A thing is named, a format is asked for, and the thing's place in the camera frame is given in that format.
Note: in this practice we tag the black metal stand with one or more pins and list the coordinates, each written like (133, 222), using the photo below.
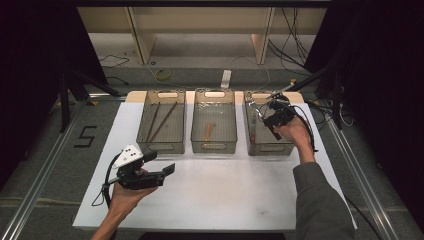
(337, 100)
(64, 100)

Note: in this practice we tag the beige cabinet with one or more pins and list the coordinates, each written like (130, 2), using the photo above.
(200, 20)

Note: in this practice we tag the person's right hand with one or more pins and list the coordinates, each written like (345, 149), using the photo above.
(296, 133)

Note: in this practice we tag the brown wooden chopstick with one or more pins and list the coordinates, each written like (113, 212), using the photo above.
(164, 120)
(153, 121)

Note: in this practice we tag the translucent amber plastic spoon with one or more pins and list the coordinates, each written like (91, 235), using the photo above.
(208, 131)

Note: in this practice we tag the person's left hand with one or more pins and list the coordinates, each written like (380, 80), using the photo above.
(125, 200)

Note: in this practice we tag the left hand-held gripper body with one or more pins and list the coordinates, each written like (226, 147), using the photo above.
(128, 156)

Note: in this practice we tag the smoky clear plastic bin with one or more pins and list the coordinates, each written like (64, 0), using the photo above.
(166, 148)
(213, 148)
(266, 146)

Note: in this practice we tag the black curtain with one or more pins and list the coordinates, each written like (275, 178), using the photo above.
(33, 50)
(383, 66)

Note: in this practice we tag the white power strip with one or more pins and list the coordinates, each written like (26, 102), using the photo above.
(226, 79)

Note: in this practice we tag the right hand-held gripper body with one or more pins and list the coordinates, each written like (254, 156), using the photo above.
(282, 111)

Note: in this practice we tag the yellow coil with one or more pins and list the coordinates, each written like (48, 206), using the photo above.
(163, 79)

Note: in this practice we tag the aluminium floor rail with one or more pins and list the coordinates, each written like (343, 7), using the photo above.
(360, 180)
(33, 196)

